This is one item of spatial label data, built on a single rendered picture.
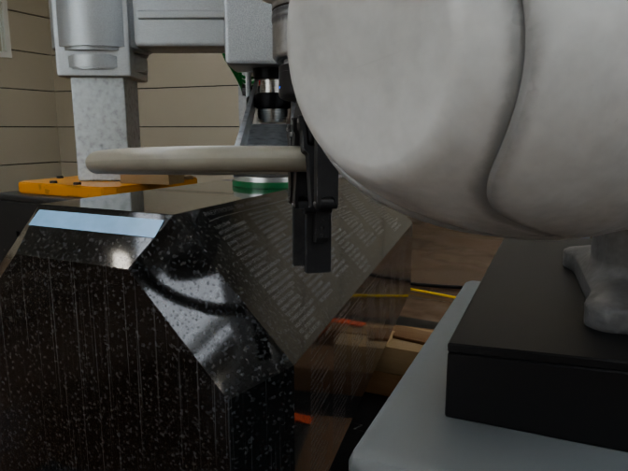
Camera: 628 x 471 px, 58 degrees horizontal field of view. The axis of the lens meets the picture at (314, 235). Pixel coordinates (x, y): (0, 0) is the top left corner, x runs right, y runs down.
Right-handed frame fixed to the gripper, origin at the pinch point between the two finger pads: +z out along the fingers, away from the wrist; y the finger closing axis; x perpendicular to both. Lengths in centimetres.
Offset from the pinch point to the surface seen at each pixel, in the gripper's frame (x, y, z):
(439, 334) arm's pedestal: -4.5, -22.3, 5.4
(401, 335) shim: -73, 122, 52
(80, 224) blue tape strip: 29, 50, 2
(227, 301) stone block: 5.3, 30.2, 13.6
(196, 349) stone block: 10.9, 27.2, 20.6
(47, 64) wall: 130, 836, -154
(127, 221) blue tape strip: 21.1, 43.2, 0.9
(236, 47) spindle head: -5, 76, -38
